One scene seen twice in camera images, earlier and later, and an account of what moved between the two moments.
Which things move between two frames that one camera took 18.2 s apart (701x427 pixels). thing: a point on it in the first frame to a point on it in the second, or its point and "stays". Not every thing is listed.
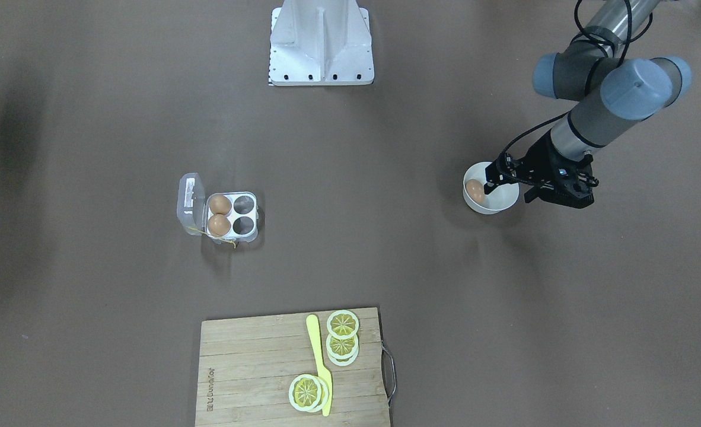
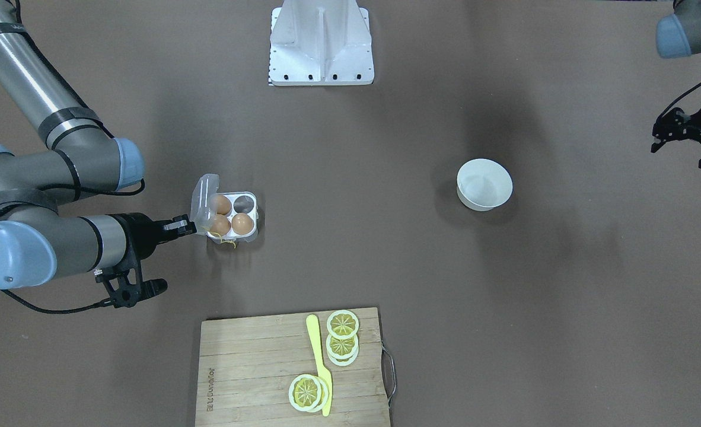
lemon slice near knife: x=308 y=392 stays
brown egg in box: x=219 y=203 stays
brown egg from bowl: x=475 y=190 to x=242 y=223
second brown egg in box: x=218 y=225 stays
